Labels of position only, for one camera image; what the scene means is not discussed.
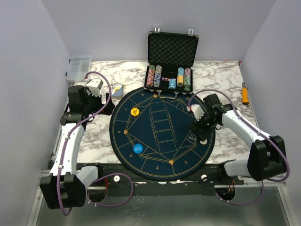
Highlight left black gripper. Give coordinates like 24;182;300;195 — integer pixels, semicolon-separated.
84;89;115;115

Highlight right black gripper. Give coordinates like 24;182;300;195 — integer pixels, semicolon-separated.
190;110;219;141

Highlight yellow white poker chip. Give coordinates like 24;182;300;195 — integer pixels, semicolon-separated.
199;139;207;145

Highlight clear dealer button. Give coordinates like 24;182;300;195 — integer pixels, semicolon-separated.
187;134;197;144

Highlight yellow big blind button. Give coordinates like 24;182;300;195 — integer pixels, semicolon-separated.
130;108;140;116

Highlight blue small blind button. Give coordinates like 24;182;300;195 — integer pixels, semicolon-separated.
133;144;143;154

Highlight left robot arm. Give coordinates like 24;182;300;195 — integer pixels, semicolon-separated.
40;85;115;210

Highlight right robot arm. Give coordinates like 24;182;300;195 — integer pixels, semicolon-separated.
187;94;289;185

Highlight blue playing card box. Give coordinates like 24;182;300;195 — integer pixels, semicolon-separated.
111;84;124;98

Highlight clear plastic organizer box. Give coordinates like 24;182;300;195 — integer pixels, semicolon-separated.
66;55;92;83

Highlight orange utility knife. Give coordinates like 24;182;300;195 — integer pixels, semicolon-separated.
241;82;249;105

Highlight yellow chip stack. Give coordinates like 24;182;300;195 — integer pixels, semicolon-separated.
177;67;184;87

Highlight pink green chip stack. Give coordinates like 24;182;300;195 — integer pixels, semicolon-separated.
184;68;191;91

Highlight light blue chip stack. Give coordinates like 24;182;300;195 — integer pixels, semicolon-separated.
168;78;176;89

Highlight round blue poker mat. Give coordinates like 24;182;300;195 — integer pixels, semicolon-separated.
109;88;215;181

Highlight red white chip stack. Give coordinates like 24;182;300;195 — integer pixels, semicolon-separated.
146;65;155;88

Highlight blue grey chip stack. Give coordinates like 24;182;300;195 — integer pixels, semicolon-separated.
153;65;162;87

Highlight black aluminium chip case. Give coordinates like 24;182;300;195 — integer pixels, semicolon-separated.
143;28;199;95

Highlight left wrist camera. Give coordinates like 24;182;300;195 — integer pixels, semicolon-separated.
85;78;103;97

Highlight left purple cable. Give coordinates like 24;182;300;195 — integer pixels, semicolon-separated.
56;72;134;216

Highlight black mounting base rail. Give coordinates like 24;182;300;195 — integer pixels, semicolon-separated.
87;163;244;200

